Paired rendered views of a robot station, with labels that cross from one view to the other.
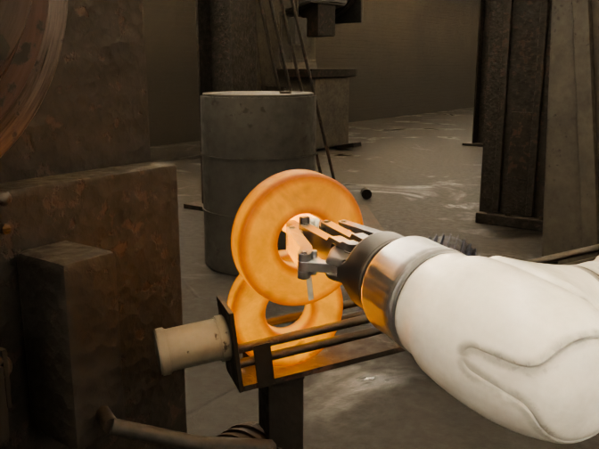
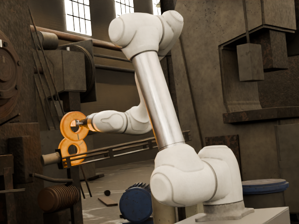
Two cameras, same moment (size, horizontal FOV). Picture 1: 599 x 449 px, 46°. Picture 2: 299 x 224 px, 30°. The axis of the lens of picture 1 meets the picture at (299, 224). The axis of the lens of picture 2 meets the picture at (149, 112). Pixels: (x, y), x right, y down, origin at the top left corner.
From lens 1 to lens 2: 2.13 m
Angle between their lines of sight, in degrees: 18
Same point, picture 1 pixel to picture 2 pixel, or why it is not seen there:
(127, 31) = (24, 89)
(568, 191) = not seen: hidden behind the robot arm
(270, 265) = (69, 131)
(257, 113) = (45, 139)
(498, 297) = (105, 112)
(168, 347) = (45, 158)
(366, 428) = not seen: outside the picture
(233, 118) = not seen: hidden behind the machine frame
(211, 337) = (55, 155)
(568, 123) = (188, 128)
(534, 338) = (109, 114)
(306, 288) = (77, 137)
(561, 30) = (179, 89)
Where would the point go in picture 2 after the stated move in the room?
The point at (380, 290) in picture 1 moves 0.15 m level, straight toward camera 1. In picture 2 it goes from (90, 120) to (87, 119)
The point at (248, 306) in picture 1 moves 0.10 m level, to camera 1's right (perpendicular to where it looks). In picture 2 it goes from (63, 148) to (82, 146)
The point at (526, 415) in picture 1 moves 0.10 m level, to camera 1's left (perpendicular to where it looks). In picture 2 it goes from (109, 125) to (86, 126)
